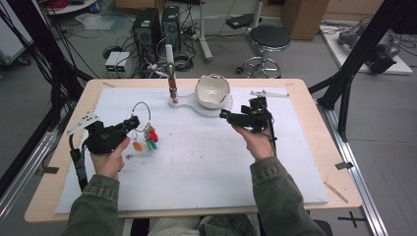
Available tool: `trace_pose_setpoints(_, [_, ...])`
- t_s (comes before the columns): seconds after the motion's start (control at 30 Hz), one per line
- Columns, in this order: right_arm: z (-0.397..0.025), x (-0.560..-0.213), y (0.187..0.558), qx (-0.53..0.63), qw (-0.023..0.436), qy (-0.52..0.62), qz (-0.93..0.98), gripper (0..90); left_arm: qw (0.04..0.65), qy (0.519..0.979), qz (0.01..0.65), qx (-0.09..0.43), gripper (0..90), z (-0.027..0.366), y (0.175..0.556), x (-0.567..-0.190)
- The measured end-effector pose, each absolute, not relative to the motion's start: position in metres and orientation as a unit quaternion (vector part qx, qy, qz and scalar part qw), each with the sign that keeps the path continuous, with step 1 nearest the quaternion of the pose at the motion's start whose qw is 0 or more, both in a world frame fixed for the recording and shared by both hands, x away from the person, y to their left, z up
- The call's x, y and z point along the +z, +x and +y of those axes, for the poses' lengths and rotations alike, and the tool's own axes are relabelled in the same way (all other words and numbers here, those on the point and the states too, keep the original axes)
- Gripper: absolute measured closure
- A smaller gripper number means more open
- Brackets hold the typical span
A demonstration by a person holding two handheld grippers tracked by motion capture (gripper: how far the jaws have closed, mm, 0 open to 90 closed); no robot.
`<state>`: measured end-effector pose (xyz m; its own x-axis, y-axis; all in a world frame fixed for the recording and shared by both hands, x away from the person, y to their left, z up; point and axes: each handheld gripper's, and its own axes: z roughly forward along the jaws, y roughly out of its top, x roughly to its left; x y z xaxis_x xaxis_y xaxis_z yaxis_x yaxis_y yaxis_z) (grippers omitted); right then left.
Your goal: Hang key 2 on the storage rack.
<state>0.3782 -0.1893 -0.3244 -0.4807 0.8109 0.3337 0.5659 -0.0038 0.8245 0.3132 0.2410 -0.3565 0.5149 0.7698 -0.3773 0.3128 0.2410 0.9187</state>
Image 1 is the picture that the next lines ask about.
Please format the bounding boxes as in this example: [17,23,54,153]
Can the person's right hand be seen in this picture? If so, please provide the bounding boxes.
[233,127,275,161]

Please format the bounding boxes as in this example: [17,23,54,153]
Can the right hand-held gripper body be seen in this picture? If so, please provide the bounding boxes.
[235,89,291,134]

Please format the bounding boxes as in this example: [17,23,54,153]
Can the small black computer tower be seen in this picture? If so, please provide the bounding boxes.
[161,4,182,52]

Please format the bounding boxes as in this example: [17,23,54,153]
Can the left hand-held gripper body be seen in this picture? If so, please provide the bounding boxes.
[67,112,131,155]

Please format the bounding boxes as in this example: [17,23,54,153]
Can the right hand-held gripper cable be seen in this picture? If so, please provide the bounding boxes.
[267,114,279,156]

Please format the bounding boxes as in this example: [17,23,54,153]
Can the brown wooden cabinet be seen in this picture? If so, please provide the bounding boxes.
[280,0,330,41]

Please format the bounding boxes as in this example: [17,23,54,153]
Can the black metal frame with cables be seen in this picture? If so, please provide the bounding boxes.
[0,0,92,198]

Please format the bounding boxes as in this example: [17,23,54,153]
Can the flat black box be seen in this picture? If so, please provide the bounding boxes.
[225,13,264,30]

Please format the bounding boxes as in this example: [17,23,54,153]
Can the white stand with pole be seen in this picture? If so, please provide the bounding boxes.
[164,43,234,119]

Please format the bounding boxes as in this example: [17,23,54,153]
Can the grey robot equipment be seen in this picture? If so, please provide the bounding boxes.
[337,23,402,75]

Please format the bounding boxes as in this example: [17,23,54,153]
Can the clear plastic sheet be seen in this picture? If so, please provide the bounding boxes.
[75,13,127,32]

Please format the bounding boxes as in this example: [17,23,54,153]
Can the aluminium rail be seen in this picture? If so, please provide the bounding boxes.
[316,97,389,236]
[0,131,60,224]

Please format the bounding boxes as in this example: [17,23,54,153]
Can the large black computer tower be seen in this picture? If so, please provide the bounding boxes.
[132,7,162,62]

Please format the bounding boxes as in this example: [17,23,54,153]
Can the white power supply box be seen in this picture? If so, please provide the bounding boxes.
[104,51,122,74]
[115,51,132,74]

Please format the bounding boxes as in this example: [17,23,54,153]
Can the white eggshell-shaped bowl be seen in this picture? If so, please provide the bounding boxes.
[195,73,231,110]

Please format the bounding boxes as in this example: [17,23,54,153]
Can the person's left hand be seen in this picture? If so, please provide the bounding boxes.
[90,137,132,181]

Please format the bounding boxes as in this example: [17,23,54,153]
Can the white table leg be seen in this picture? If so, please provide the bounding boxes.
[196,0,213,64]

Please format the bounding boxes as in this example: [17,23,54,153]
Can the thin wooden stick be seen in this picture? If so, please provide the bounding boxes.
[324,181,349,205]

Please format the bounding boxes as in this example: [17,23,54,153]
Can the black tape piece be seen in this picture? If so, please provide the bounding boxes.
[35,166,60,175]
[334,161,354,171]

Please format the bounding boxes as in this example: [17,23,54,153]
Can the person's legs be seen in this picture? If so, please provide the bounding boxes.
[147,213,260,236]

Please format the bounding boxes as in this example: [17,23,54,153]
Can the coiled black cable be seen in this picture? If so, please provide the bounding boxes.
[173,52,195,73]

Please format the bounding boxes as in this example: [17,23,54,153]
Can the wooden table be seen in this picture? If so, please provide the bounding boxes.
[24,78,363,224]

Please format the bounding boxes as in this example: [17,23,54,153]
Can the black tape cross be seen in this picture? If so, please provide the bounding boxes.
[337,210,367,229]

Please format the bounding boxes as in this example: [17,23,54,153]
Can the black round stool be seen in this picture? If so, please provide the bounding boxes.
[235,24,292,79]

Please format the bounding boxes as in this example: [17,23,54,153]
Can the key ring with colourful tags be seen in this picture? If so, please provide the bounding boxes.
[131,101,159,152]

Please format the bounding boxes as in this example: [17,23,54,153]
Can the white mat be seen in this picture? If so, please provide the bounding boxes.
[54,86,329,214]

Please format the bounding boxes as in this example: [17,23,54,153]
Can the white platform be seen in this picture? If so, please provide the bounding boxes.
[319,24,413,76]

